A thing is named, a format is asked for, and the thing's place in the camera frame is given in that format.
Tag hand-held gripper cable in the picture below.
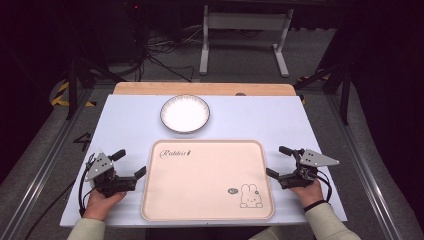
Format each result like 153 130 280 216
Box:
77 155 98 217
312 169 333 203

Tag person's left hand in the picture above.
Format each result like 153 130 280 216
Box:
82 188 128 221

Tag pale blue table mat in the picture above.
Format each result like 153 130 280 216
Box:
59 93 348 228

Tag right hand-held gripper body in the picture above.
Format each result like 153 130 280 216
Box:
276 148 341 191

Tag person's right hand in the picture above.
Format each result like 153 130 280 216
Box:
289 179 326 210

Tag white ribbed plate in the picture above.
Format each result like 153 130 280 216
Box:
159 93 211 135

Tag aluminium floor rail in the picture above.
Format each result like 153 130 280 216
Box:
324 93 403 240
0 87 96 240

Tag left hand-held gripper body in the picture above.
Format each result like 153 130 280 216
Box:
84 152 138 198

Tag black wristband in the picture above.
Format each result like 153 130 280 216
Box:
302 198 328 213

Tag black tripod stand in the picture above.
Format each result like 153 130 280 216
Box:
64 57 128 122
292 61 353 127

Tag right hand-held gripper cable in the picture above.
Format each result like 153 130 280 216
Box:
312 169 333 203

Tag black floor cable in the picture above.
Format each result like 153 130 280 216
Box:
23 179 80 240

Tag yellow black hazard tape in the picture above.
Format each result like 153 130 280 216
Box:
49 80 98 108

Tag dark equipment rack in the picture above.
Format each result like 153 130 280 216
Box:
109 0 183 65

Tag left hand-held gripper cable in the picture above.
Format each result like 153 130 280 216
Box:
77 155 98 217

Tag beige tray with rabbit print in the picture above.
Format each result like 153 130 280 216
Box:
140 138 276 222

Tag black floor cables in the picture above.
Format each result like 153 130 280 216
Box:
138 24 205 83

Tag white metal stand frame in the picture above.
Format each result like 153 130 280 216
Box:
198 4 295 79

